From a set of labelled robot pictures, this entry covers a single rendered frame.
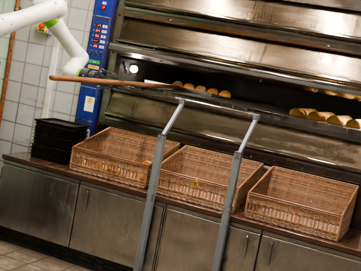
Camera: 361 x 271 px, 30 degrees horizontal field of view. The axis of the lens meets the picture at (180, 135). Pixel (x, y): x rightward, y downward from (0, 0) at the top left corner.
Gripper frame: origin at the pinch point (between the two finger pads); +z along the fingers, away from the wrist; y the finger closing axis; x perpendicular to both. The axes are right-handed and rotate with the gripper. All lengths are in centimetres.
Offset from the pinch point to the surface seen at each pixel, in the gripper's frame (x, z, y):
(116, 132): -52, -21, 37
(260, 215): -2, 102, 58
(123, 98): -56, -22, 13
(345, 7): -52, 117, -71
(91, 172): -6, -11, 60
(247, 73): -38, 68, -21
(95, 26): -51, -51, -33
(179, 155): -39, 33, 40
